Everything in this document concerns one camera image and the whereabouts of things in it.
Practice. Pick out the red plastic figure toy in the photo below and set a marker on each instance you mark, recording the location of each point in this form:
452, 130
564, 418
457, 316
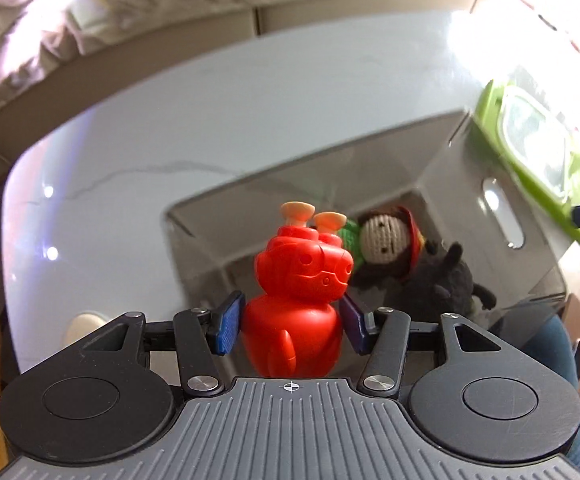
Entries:
293, 330

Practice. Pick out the crochet doll red hat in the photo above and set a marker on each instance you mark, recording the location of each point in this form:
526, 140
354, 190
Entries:
385, 244

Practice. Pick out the smoky transparent storage box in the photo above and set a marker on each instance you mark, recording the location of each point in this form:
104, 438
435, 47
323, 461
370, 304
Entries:
409, 196

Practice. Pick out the black plush toy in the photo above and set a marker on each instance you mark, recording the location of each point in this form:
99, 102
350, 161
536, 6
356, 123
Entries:
440, 283

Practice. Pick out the green box lid clear window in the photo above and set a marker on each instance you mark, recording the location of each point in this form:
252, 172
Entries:
536, 146

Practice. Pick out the beige round zipper pouch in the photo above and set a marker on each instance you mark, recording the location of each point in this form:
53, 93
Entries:
82, 325

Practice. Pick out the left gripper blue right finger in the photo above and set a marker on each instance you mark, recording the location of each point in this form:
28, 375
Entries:
386, 336

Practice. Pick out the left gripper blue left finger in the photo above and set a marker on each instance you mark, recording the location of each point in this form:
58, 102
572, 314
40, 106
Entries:
197, 335

